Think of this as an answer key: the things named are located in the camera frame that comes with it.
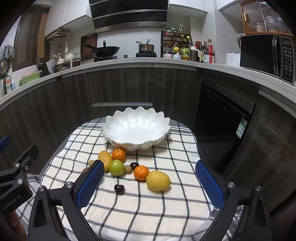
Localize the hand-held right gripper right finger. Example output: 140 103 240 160
195 160 271 241

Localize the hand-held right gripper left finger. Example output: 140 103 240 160
28 160 105 241

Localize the yellow mango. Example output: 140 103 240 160
98 151 113 172

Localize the yellow lemon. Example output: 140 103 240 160
146 171 171 192

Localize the white scalloped ceramic bowl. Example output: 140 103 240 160
101 107 171 151

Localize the orange tangerine with stem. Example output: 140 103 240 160
112 149 127 162

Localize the green dish soap bottle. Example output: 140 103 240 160
5 75 13 94

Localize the green energy label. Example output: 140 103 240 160
238 118 247 139

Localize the black built-in dishwasher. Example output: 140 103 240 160
193 77 257 176

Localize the white black checked cloth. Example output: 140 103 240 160
15 117 245 241

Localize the green plastic basin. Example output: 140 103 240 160
20 70 43 86

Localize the grey electric fan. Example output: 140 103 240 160
0 45 14 79

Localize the black knife block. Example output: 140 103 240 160
36 57 52 77

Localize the brown wooden door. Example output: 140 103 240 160
13 6 50 72

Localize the dark wood base cabinet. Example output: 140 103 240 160
0 62 296 209

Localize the white square container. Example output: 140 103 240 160
226 53 241 67

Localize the cluster of condiment bottles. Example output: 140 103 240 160
181 39 215 63

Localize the black gas stove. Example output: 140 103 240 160
94 52 158 62

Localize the dark wooden cutting board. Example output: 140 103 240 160
80 32 98 62

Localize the black wok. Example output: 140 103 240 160
84 40 121 58

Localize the black microwave oven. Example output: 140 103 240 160
239 34 296 85

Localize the black spice rack with jars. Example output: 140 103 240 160
161 25 193 56

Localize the steel saucepan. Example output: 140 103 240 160
136 38 155 53

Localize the black range hood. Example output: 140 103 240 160
89 0 168 33

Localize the wooden ribbed glass cabinet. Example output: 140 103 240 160
240 0 294 36

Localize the wooden wall rack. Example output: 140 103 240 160
47 28 71 43

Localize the white wall cabinet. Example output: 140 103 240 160
169 0 208 16
45 0 93 37

